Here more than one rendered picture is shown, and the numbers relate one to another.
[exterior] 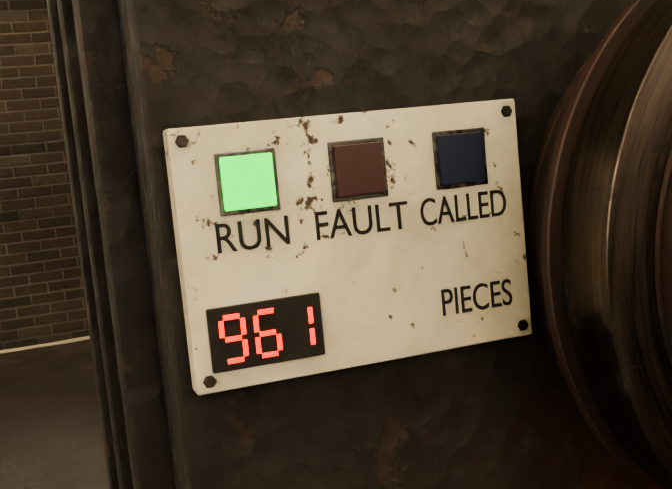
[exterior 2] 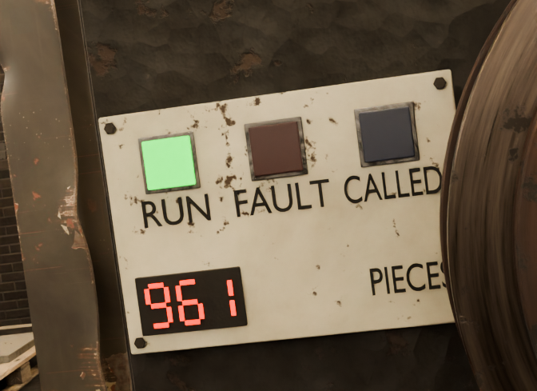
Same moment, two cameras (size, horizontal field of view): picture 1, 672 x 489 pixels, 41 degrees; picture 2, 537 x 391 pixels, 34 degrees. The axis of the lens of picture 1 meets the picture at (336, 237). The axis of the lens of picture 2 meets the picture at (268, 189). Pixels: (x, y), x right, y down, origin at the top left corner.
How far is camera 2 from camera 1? 0.30 m
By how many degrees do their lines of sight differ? 27
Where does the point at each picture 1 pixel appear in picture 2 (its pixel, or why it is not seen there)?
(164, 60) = (106, 57)
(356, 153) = (271, 133)
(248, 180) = (167, 161)
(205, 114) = (142, 102)
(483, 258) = (417, 237)
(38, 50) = not seen: hidden behind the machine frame
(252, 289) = (177, 261)
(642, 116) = (490, 89)
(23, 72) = not seen: hidden behind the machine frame
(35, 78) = not seen: hidden behind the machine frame
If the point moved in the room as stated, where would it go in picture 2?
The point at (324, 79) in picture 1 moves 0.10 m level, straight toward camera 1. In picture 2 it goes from (252, 62) to (181, 58)
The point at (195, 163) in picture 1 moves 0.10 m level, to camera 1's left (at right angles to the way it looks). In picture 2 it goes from (122, 147) to (20, 161)
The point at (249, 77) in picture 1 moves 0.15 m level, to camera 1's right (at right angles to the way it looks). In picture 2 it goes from (181, 65) to (368, 31)
